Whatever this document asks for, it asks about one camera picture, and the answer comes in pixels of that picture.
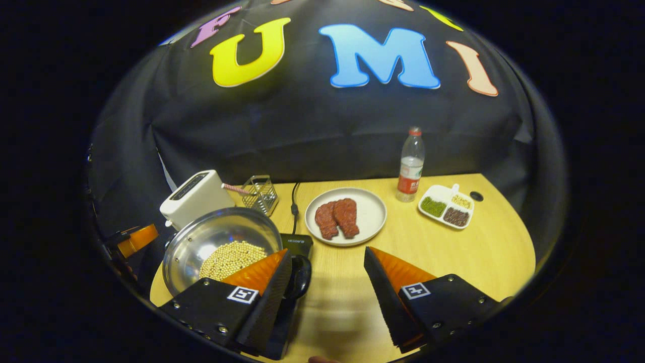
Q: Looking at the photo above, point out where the black backdrop cloth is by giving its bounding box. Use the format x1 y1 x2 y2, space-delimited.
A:
88 0 570 263

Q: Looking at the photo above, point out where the white round plate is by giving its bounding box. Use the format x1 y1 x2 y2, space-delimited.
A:
305 188 388 247

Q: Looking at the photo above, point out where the clear plastic water bottle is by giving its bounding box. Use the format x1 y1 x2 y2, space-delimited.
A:
396 127 425 203

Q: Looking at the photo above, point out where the white divided dish of beans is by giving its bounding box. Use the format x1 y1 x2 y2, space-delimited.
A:
418 184 475 230

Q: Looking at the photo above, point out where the black power cable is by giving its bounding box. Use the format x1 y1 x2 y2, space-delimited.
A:
291 182 301 235

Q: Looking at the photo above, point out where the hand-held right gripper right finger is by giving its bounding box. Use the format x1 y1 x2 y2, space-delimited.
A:
364 246 504 353

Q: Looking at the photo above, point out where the black induction cooktop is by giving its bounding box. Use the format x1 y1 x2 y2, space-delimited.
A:
262 233 314 361

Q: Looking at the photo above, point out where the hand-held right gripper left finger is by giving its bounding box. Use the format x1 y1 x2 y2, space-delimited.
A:
159 248 293 353

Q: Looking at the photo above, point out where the steel pot with black handle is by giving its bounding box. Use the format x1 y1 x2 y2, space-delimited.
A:
162 207 313 301

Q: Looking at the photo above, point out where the pile of soybeans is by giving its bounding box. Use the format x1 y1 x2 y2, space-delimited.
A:
199 240 268 281

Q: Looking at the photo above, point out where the white toaster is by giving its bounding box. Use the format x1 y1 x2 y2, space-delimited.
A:
160 169 236 231

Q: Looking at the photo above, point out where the wire mesh basket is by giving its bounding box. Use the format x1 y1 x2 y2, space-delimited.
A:
241 175 279 217

